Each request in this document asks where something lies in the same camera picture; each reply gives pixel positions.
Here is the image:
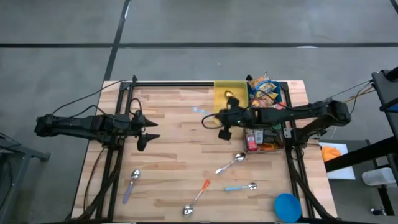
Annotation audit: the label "black aluminium table frame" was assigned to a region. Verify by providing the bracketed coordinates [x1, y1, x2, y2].
[63, 74, 340, 224]

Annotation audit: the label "white paper sheet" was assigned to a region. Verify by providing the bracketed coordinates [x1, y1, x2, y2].
[318, 142, 356, 180]

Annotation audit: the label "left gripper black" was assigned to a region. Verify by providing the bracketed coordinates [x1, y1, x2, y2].
[129, 110, 161, 152]

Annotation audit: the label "spoon light blue handle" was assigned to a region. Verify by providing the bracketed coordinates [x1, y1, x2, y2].
[224, 182, 258, 192]

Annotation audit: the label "white plastic roll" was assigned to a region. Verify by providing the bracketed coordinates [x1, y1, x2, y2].
[361, 167, 397, 187]

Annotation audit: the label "spoon purple handle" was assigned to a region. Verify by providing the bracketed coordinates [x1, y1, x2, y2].
[122, 169, 141, 205]

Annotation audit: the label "blue round lid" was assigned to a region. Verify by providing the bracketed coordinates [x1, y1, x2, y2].
[273, 192, 303, 223]

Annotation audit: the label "blue yellow snack bag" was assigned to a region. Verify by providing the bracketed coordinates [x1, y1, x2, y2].
[248, 72, 277, 98]

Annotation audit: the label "black metal stand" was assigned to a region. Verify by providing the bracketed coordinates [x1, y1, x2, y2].
[323, 65, 398, 215]

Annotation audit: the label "red lid spice tin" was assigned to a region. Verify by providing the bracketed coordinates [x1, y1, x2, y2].
[245, 132, 258, 152]

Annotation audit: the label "brown cable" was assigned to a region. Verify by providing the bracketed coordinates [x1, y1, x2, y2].
[83, 147, 106, 203]

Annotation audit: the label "black cable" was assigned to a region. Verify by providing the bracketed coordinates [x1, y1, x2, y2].
[52, 79, 129, 118]

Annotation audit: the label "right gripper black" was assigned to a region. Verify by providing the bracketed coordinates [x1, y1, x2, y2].
[214, 98, 254, 141]

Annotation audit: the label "orange soft object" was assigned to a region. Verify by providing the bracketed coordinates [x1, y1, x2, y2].
[321, 145, 342, 162]

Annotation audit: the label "dark grey metal stand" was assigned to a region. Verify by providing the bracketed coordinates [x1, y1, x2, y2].
[0, 132, 51, 224]

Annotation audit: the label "orange brown seasoning packet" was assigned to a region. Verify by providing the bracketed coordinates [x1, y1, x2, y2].
[257, 142, 284, 152]

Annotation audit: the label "yellow plastic bin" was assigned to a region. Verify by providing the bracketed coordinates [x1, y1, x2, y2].
[213, 80, 249, 124]

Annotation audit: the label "spoon orange handle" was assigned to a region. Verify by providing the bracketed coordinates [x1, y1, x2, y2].
[182, 179, 211, 217]

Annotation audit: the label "orange red snack bag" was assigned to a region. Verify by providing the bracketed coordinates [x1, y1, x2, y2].
[250, 98, 268, 110]

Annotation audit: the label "black and yellow cables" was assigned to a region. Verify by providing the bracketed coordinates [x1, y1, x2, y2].
[323, 79, 374, 114]

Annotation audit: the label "teal blue plastic bin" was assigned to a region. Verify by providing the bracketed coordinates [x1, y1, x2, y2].
[246, 80, 286, 110]

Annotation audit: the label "plain silver metal spoon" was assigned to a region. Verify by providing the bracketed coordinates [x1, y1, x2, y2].
[215, 152, 246, 175]

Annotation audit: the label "spoon blue white checked handle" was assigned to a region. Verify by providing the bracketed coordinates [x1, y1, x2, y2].
[192, 106, 215, 116]

